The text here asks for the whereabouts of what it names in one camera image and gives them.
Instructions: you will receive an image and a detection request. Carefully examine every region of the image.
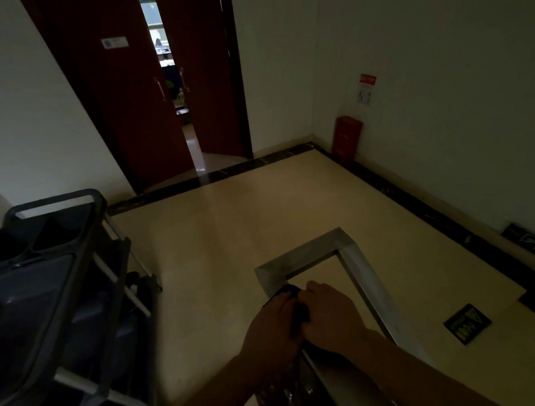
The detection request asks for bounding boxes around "dark red plain door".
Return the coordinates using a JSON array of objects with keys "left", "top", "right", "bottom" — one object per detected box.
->
[{"left": 156, "top": 0, "right": 254, "bottom": 160}]

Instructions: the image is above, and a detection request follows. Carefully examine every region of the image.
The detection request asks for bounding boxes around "dark cleaning cloth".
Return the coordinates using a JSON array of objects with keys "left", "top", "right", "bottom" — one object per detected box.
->
[{"left": 262, "top": 284, "right": 313, "bottom": 337}]

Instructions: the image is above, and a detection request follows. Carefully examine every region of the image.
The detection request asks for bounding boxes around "person's right hand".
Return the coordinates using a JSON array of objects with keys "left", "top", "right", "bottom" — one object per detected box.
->
[{"left": 297, "top": 280, "right": 371, "bottom": 356}]

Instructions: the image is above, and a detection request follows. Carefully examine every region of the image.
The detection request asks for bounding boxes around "black yellow floor sticker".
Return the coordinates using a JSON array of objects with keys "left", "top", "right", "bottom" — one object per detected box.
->
[{"left": 443, "top": 303, "right": 492, "bottom": 346}]

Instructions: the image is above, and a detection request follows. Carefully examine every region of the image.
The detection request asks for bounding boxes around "black floor sign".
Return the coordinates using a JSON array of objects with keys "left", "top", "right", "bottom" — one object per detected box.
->
[{"left": 501, "top": 223, "right": 535, "bottom": 254}]

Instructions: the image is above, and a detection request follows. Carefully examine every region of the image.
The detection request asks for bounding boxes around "person's left hand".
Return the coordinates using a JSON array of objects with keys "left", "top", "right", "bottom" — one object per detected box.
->
[{"left": 240, "top": 291, "right": 304, "bottom": 374}]

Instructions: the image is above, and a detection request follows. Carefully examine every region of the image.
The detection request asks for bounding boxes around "dark red door with sign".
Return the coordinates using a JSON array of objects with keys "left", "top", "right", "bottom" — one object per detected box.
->
[{"left": 20, "top": 0, "right": 197, "bottom": 194}]

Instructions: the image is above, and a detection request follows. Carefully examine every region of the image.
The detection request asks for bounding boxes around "person's left forearm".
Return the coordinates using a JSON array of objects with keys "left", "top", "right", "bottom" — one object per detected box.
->
[{"left": 184, "top": 355, "right": 272, "bottom": 406}]

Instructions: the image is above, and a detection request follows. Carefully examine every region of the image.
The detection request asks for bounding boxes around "red and white wall notice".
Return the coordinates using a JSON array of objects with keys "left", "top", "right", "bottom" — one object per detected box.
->
[{"left": 357, "top": 74, "right": 377, "bottom": 105}]

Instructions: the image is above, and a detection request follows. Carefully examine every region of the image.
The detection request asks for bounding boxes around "red fire extinguisher box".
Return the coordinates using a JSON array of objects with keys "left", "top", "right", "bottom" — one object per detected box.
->
[{"left": 332, "top": 115, "right": 364, "bottom": 162}]

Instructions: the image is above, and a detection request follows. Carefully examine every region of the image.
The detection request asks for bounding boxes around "person's right forearm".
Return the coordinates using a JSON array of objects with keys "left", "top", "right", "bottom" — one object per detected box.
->
[{"left": 350, "top": 330, "right": 502, "bottom": 406}]

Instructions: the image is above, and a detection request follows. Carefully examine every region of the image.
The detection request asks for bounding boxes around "stainless steel handrail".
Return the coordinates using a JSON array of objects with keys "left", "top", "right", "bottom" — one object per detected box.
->
[{"left": 254, "top": 227, "right": 433, "bottom": 406}]

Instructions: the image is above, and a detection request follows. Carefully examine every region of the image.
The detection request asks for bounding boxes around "grey cleaning cart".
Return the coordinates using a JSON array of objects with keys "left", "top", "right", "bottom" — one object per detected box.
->
[{"left": 0, "top": 188, "right": 163, "bottom": 406}]

